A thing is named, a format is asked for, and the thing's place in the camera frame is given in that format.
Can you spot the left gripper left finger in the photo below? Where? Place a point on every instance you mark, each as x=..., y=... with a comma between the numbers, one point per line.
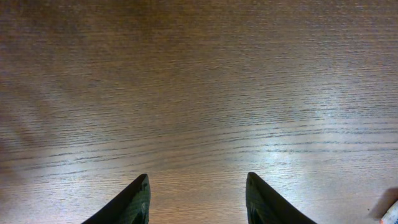
x=130, y=206

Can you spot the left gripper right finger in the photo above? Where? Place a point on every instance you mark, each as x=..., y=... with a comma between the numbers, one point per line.
x=266, y=206

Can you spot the orange tissue pack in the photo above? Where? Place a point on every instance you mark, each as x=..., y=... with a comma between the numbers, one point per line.
x=391, y=216

